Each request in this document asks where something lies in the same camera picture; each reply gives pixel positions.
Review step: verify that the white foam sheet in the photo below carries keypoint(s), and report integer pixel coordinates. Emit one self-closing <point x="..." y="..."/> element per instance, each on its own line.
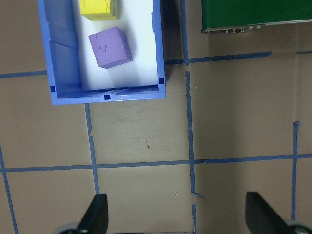
<point x="141" y="44"/>

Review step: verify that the blue plastic storage bin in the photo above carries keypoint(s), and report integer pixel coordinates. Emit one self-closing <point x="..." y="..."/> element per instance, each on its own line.
<point x="61" y="61"/>

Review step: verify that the yellow foam block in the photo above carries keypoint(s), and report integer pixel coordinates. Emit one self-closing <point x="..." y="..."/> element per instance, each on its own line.
<point x="97" y="7"/>

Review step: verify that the purple foam block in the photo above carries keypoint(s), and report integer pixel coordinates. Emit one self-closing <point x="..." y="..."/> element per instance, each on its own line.
<point x="108" y="48"/>

